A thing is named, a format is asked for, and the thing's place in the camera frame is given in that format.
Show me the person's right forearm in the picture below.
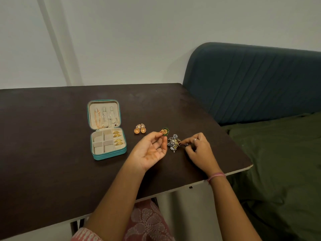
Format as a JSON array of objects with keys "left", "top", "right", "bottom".
[{"left": 208, "top": 173, "right": 262, "bottom": 241}]

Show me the rose gold chain necklace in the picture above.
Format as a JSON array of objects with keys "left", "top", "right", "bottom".
[{"left": 94, "top": 108, "right": 102, "bottom": 129}]

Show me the silver chain necklace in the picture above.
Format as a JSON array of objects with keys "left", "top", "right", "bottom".
[
  {"left": 101, "top": 107, "right": 109, "bottom": 128},
  {"left": 109, "top": 106, "right": 118, "bottom": 127}
]

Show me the person's left forearm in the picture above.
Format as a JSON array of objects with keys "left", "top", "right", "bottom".
[{"left": 84, "top": 159, "right": 146, "bottom": 241}]

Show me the person's right hand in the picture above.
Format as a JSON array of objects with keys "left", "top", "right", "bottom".
[{"left": 180, "top": 132, "right": 223, "bottom": 177}]

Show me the blue padded headboard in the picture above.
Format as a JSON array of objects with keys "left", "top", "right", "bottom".
[{"left": 182, "top": 42, "right": 321, "bottom": 127}]

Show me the silver gold beaded earring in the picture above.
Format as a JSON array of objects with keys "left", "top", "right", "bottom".
[{"left": 169, "top": 139, "right": 188, "bottom": 153}]

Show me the pink patterned garment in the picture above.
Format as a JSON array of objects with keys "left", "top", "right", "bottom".
[{"left": 71, "top": 199, "right": 176, "bottom": 241}]

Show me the green bed sheet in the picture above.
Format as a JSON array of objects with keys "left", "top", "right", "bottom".
[{"left": 222, "top": 112, "right": 321, "bottom": 241}]

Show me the pink thread bracelet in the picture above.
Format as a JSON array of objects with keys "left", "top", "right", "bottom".
[{"left": 207, "top": 172, "right": 227, "bottom": 184}]

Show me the person's left hand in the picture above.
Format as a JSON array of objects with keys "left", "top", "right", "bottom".
[{"left": 128, "top": 131, "right": 168, "bottom": 173}]

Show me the teal jewelry box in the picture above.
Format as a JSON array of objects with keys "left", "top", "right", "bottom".
[{"left": 87, "top": 99, "right": 127, "bottom": 161}]

